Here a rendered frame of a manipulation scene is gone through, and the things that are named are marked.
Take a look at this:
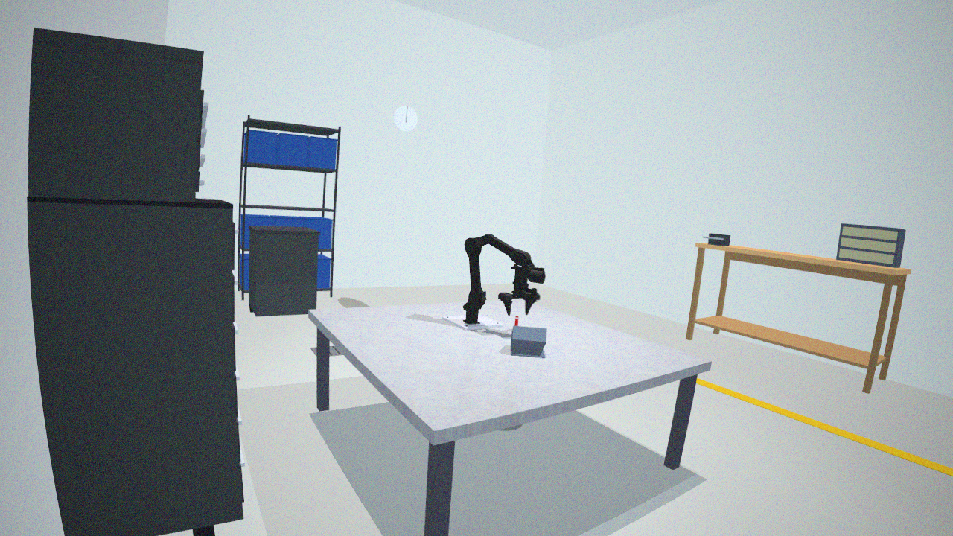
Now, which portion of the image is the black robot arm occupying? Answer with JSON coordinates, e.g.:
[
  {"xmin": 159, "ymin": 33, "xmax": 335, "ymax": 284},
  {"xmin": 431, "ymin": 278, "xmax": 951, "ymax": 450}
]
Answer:
[{"xmin": 463, "ymin": 234, "xmax": 546, "ymax": 325}]

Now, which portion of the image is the grey-blue square panel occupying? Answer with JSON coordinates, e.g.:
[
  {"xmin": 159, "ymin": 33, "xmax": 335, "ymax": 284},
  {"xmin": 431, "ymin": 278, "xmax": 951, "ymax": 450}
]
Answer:
[{"xmin": 511, "ymin": 326, "xmax": 547, "ymax": 358}]

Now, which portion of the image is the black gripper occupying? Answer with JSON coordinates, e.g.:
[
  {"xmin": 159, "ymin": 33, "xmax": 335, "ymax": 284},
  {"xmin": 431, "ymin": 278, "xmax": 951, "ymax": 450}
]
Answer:
[{"xmin": 498, "ymin": 280, "xmax": 541, "ymax": 316}]

